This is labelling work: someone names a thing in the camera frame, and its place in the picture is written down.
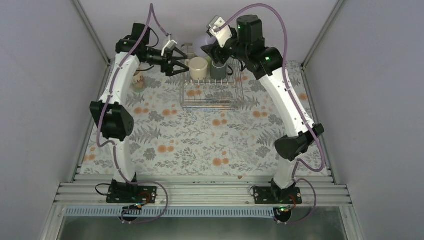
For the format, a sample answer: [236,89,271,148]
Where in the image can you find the lilac cup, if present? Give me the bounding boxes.
[193,34,218,58]

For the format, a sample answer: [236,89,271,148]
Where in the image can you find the cream mug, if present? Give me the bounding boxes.
[184,57,209,81]

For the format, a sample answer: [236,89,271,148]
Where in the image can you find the aluminium rail frame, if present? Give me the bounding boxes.
[41,172,363,240]

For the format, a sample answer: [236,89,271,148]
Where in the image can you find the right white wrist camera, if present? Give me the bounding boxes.
[207,15,233,48]

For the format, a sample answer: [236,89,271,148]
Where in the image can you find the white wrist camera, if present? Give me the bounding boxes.
[161,39,178,57]
[207,15,233,48]

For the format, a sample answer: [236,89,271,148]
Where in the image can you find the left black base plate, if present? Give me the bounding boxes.
[106,185,157,205]

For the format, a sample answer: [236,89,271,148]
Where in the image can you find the light green cup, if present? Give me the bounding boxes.
[204,56,212,66]

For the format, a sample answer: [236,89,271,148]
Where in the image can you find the wire dish rack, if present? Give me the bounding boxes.
[179,58,245,111]

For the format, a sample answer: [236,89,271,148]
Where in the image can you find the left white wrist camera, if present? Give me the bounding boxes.
[161,39,178,57]

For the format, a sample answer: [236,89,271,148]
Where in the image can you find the coral pattern mug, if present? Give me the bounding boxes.
[130,70,146,93]

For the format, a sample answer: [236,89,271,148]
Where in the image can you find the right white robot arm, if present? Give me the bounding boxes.
[201,15,324,204]

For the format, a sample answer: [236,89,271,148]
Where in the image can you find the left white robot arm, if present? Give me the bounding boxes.
[89,23,189,203]

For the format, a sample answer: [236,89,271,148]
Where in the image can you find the dark grey mug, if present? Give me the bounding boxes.
[210,62,234,81]

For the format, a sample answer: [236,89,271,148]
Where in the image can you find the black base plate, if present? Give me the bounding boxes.
[106,185,157,205]
[249,186,303,205]

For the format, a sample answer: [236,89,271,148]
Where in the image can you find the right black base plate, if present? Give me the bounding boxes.
[249,186,303,205]

